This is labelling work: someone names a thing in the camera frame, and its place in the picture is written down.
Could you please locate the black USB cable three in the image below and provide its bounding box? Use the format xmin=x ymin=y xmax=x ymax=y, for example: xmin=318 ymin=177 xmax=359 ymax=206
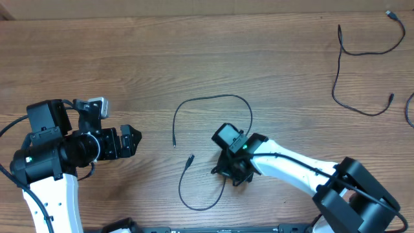
xmin=178 ymin=154 xmax=227 ymax=212

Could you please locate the black USB cable two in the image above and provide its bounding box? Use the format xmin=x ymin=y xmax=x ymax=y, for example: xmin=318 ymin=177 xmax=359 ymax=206
xmin=172 ymin=94 xmax=254 ymax=148

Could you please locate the black USB cable one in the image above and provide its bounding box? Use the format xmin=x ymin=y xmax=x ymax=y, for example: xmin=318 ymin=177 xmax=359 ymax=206
xmin=331 ymin=10 xmax=407 ymax=117

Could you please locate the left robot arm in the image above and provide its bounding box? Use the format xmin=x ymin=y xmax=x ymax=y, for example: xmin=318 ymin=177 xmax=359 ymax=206
xmin=1 ymin=97 xmax=142 ymax=232

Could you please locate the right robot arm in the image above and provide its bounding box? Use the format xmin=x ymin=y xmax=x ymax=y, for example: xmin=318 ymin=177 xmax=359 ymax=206
xmin=212 ymin=123 xmax=408 ymax=232

